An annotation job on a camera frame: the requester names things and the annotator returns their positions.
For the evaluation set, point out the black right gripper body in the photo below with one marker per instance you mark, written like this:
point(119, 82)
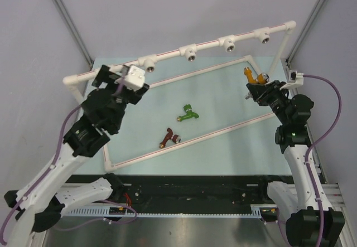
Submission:
point(273, 96)

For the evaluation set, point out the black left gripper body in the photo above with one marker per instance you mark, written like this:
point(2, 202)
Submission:
point(130, 96)

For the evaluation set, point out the yellow water faucet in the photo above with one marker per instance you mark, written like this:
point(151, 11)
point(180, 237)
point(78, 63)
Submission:
point(261, 79)

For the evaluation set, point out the white PVC pipe frame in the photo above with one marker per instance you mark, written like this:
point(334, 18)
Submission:
point(189, 52)

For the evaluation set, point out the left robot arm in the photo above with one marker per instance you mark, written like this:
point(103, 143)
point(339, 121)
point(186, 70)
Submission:
point(103, 112)

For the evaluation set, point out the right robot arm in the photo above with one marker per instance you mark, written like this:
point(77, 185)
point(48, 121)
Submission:
point(308, 215)

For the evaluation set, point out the green water faucet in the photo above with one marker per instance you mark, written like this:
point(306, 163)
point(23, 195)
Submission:
point(188, 113)

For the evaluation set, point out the dark red water faucet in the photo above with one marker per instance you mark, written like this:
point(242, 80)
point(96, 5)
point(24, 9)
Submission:
point(170, 136)

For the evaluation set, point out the light blue table mat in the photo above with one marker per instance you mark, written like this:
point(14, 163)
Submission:
point(219, 99)

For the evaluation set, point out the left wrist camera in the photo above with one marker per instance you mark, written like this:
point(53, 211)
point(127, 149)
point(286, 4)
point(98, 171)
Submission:
point(133, 77)

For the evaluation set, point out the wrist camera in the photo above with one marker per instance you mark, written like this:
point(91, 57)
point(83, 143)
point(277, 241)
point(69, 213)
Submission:
point(295, 80)
point(133, 77)

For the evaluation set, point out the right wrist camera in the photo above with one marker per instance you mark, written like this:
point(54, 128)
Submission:
point(295, 80)

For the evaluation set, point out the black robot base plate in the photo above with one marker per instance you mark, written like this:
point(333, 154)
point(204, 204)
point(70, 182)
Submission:
point(210, 195)

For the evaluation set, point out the aluminium frame post right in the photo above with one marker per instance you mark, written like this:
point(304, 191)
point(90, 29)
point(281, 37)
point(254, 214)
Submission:
point(316, 10)

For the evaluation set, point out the aluminium frame post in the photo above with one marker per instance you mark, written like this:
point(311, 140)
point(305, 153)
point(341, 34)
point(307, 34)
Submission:
point(316, 10)
point(73, 31)

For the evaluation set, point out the aluminium frame post left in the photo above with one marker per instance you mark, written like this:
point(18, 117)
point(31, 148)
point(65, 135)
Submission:
point(73, 31)

